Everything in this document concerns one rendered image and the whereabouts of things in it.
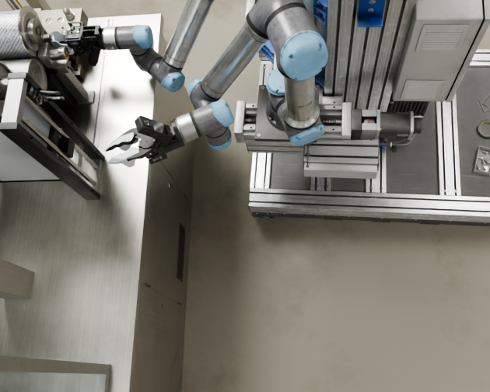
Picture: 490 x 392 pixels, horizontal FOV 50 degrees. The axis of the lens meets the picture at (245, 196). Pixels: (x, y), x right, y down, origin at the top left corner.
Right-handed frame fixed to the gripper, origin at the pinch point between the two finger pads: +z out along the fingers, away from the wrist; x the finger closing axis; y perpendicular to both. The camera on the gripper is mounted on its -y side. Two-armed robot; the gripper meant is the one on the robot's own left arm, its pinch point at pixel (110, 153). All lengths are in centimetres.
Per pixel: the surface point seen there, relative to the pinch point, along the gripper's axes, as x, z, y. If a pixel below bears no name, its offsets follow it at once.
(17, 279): -12, 44, 26
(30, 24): 46.9, 10.0, -11.5
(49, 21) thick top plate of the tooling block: 75, 11, 11
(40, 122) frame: 14.1, 14.9, -6.4
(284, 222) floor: 16, -45, 123
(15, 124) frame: 2.8, 15.6, -20.9
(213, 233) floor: 24, -10, 122
